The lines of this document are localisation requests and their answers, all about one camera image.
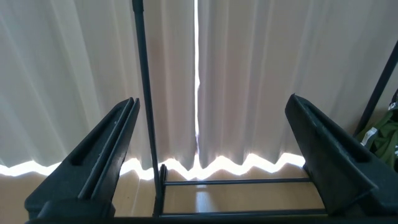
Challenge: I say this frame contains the black clothes rack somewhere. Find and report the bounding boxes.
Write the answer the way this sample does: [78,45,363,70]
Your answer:
[131,0,398,218]

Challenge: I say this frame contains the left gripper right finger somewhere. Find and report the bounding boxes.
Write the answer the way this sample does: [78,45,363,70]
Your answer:
[284,93,398,217]

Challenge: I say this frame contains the beige curtain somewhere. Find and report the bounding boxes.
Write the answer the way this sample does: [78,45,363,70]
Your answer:
[0,0,398,175]

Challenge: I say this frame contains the green printed garment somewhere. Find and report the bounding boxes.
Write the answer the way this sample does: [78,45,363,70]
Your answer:
[356,89,398,172]

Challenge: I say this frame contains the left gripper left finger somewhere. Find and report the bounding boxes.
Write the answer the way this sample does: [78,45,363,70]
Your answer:
[24,96,141,220]

